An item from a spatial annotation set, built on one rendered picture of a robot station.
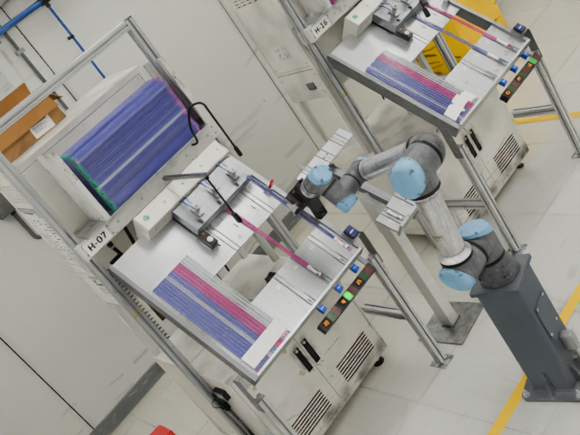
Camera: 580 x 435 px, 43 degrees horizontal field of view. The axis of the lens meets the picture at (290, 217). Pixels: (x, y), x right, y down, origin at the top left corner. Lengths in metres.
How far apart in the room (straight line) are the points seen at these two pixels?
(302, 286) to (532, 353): 0.88
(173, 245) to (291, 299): 0.51
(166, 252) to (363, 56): 1.37
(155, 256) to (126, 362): 1.80
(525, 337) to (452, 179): 1.24
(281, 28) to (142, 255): 1.37
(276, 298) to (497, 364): 0.99
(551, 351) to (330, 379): 1.00
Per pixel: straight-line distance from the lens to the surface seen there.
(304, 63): 3.71
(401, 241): 3.23
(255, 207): 3.01
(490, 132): 4.06
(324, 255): 2.92
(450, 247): 2.43
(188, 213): 2.92
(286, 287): 2.85
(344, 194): 2.57
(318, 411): 3.33
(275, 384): 3.15
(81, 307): 4.48
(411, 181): 2.24
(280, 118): 5.16
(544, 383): 3.00
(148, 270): 2.89
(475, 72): 3.63
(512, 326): 2.78
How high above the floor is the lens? 2.15
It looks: 24 degrees down
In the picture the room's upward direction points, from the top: 36 degrees counter-clockwise
